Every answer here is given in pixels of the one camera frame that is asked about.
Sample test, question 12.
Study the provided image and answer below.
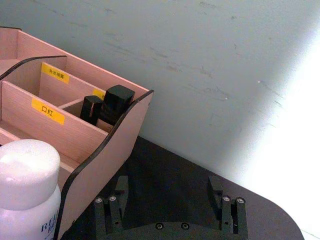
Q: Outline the pale wooden organizer box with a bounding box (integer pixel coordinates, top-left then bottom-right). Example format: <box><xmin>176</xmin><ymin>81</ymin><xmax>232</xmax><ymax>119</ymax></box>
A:
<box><xmin>0</xmin><ymin>26</ymin><xmax>154</xmax><ymax>240</ymax></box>

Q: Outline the large black lipstick tube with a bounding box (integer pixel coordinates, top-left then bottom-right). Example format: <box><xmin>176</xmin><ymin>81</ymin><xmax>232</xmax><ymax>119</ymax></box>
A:
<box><xmin>98</xmin><ymin>84</ymin><xmax>136</xmax><ymax>127</ymax></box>

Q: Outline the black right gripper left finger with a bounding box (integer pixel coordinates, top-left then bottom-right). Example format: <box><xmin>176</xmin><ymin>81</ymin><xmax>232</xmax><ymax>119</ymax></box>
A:
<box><xmin>93</xmin><ymin>175</ymin><xmax>129</xmax><ymax>235</ymax></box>

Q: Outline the small black lipstick tube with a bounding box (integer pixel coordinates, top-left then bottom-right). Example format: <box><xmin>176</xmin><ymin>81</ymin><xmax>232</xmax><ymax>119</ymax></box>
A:
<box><xmin>79</xmin><ymin>95</ymin><xmax>104</xmax><ymax>127</ymax></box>

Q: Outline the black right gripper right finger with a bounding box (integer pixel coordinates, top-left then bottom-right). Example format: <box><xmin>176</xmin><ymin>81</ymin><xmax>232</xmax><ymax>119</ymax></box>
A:
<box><xmin>207</xmin><ymin>175</ymin><xmax>249</xmax><ymax>236</ymax></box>

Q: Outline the black table cloth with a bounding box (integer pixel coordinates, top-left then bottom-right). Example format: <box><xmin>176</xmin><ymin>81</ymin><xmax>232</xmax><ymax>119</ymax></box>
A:
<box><xmin>59</xmin><ymin>136</ymin><xmax>306</xmax><ymax>240</ymax></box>

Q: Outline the white plastic bottle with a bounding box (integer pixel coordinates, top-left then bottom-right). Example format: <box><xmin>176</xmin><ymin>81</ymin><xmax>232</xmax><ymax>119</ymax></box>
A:
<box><xmin>0</xmin><ymin>139</ymin><xmax>62</xmax><ymax>240</ymax></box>

